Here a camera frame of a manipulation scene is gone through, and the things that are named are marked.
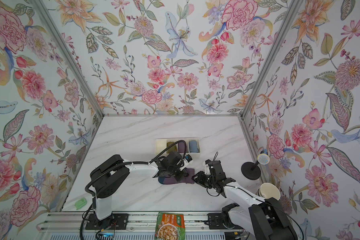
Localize purple yellow teal sock pair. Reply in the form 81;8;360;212
157;167;196;186

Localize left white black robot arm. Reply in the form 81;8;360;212
85;152;193;221

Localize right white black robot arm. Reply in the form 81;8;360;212
192;160;299;240

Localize olive green rolled sock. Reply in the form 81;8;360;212
167;142;178;154

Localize purple rolled sock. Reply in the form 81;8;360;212
178;142;187;153

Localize blue rolled sock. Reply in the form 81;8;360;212
189;140;200;153

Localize white divided organizer tray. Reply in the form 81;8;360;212
155;138;201;159

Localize black stand with round lamp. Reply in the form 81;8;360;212
241;153;270;180

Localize beige paper cup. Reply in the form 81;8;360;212
257;183;281;201

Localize green snack bag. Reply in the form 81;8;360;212
155;212;186;240

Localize small green object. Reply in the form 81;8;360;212
75;198;88;210

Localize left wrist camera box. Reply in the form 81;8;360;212
183;155;193;166

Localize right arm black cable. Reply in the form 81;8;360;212
205;151;305;240

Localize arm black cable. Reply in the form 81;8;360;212
205;151;305;240
79;139;188;240

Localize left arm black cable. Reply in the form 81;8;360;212
79;139;188;240

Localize aluminium mounting rail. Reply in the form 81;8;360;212
37;211;252;234

